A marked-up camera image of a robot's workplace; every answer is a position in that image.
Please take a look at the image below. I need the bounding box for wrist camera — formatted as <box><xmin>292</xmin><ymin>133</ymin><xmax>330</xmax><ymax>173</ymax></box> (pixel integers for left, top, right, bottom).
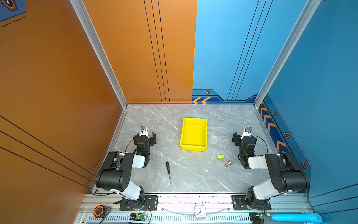
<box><xmin>245</xmin><ymin>127</ymin><xmax>252</xmax><ymax>134</ymax></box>
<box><xmin>140</xmin><ymin>126</ymin><xmax>147</xmax><ymax>135</ymax></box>

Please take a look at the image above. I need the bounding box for brass fitting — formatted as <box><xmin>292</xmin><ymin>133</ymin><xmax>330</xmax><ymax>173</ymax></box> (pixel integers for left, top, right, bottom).
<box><xmin>225</xmin><ymin>161</ymin><xmax>233</xmax><ymax>168</ymax></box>

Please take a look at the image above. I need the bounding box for green circuit board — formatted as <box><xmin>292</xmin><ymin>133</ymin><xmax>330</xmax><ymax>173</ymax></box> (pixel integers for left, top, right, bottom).
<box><xmin>129</xmin><ymin>213</ymin><xmax>148</xmax><ymax>223</ymax></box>

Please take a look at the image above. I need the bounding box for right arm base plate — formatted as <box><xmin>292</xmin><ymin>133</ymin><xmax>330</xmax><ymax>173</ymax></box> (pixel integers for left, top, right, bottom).
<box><xmin>231</xmin><ymin>195</ymin><xmax>272</xmax><ymax>211</ymax></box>

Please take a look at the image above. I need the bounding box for orange black tape measure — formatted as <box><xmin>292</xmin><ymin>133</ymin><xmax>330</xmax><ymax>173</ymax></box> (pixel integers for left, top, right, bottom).
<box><xmin>93</xmin><ymin>205</ymin><xmax>106</xmax><ymax>218</ymax></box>

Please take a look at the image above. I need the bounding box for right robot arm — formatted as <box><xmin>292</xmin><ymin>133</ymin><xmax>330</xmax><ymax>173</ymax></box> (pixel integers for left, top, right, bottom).
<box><xmin>232</xmin><ymin>131</ymin><xmax>310</xmax><ymax>210</ymax></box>

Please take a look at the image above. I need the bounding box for yellow plastic bin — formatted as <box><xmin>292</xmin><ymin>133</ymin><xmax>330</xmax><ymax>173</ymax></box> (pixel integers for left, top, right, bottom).
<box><xmin>180</xmin><ymin>118</ymin><xmax>208</xmax><ymax>152</ymax></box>

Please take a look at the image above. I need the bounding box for blue tube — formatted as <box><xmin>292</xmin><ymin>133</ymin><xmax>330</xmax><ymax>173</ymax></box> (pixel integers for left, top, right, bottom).
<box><xmin>270</xmin><ymin>213</ymin><xmax>323</xmax><ymax>224</ymax></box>

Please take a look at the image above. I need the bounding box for small white clock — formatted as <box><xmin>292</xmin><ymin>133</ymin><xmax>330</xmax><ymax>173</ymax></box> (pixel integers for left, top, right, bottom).
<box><xmin>194</xmin><ymin>204</ymin><xmax>208</xmax><ymax>219</ymax></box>

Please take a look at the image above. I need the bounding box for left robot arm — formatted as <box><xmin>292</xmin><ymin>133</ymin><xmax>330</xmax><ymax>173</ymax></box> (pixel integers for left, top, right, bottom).
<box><xmin>95</xmin><ymin>133</ymin><xmax>157</xmax><ymax>210</ymax></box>

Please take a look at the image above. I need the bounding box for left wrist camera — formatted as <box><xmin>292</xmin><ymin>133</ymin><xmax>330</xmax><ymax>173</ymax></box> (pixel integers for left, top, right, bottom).
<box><xmin>140</xmin><ymin>126</ymin><xmax>147</xmax><ymax>135</ymax></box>

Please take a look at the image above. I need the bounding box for right circuit board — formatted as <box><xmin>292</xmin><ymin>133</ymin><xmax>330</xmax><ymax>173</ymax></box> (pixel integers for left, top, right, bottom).
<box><xmin>249</xmin><ymin>213</ymin><xmax>270</xmax><ymax>224</ymax></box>

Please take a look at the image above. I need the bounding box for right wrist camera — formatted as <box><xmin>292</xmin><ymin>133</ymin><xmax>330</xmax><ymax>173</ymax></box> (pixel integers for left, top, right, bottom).
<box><xmin>245</xmin><ymin>127</ymin><xmax>252</xmax><ymax>134</ymax></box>

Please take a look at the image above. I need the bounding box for green orange small toy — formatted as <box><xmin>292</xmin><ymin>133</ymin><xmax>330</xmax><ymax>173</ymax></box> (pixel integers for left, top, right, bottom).
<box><xmin>217</xmin><ymin>154</ymin><xmax>225</xmax><ymax>161</ymax></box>

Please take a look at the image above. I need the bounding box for black handled screwdriver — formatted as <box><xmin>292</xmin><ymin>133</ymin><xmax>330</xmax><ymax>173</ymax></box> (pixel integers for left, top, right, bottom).
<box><xmin>166</xmin><ymin>161</ymin><xmax>172</xmax><ymax>186</ymax></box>

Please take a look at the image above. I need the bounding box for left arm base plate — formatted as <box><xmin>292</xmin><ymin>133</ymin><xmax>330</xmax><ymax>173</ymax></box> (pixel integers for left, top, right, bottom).
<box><xmin>119</xmin><ymin>195</ymin><xmax>158</xmax><ymax>211</ymax></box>

